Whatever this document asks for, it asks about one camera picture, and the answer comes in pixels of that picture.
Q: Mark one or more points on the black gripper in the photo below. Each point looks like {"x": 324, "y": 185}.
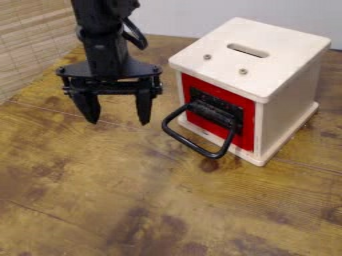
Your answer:
{"x": 110, "y": 72}

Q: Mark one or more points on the red wooden drawer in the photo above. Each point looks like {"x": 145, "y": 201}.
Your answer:
{"x": 217, "y": 110}

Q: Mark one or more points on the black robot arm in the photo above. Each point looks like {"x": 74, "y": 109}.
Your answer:
{"x": 100, "y": 17}

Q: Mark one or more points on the white wooden box cabinet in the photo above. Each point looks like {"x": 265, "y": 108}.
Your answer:
{"x": 267, "y": 64}

